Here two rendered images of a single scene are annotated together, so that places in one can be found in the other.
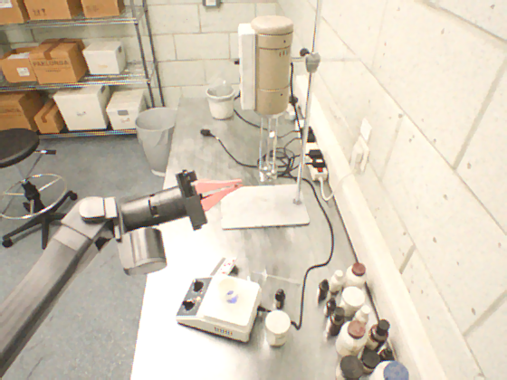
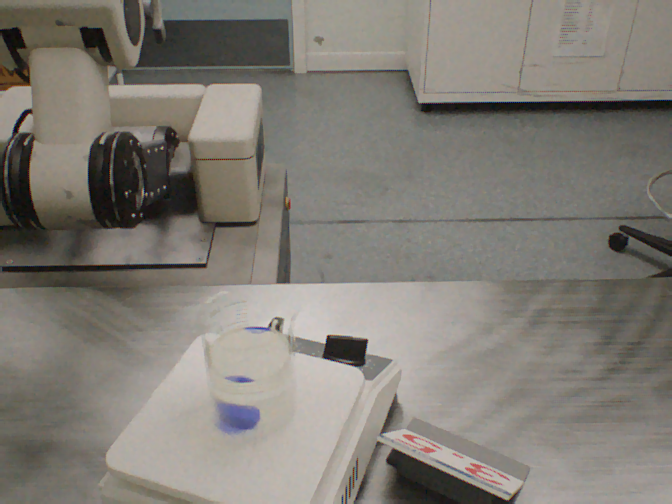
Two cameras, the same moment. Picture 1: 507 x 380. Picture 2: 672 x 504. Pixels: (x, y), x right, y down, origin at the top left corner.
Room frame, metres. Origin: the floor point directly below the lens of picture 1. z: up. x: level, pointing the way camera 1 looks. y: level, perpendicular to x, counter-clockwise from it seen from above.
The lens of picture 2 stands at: (0.49, -0.22, 1.14)
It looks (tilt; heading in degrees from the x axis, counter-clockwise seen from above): 34 degrees down; 93
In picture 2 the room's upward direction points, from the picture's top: straight up
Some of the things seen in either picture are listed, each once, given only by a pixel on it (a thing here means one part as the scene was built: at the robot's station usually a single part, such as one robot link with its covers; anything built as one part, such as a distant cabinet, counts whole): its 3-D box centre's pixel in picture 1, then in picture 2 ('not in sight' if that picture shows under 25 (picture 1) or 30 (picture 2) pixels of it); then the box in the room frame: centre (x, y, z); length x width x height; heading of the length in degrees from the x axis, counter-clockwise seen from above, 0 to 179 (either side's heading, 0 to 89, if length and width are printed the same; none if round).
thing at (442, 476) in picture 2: (223, 268); (455, 454); (0.56, 0.09, 0.77); 0.09 x 0.06 x 0.04; 152
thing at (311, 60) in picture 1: (308, 56); not in sight; (0.88, -0.15, 1.26); 0.25 x 0.11 x 0.05; 95
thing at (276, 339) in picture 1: (277, 328); not in sight; (0.36, -0.06, 0.79); 0.06 x 0.06 x 0.08
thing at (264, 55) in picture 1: (263, 69); not in sight; (0.83, -0.02, 1.25); 0.15 x 0.11 x 0.24; 95
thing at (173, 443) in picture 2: (230, 299); (243, 418); (0.42, 0.06, 0.83); 0.12 x 0.12 x 0.01; 74
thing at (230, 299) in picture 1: (227, 287); (255, 360); (0.43, 0.06, 0.87); 0.06 x 0.05 x 0.08; 31
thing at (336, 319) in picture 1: (336, 319); not in sight; (0.38, -0.21, 0.80); 0.04 x 0.04 x 0.10
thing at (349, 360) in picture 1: (349, 371); not in sight; (0.27, -0.22, 0.78); 0.05 x 0.05 x 0.06
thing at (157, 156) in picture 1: (163, 143); not in sight; (2.02, 0.66, 0.21); 0.33 x 0.33 x 0.42
